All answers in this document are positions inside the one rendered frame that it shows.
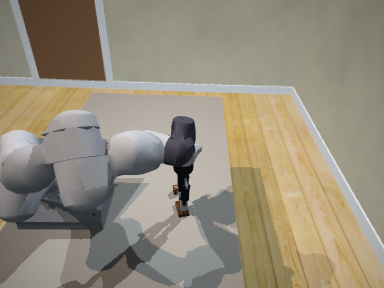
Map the brown wooden tray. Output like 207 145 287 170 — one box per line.
175 201 189 218

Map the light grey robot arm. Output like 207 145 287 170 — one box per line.
0 110 202 223

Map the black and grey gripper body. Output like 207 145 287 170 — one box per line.
173 164 194 184

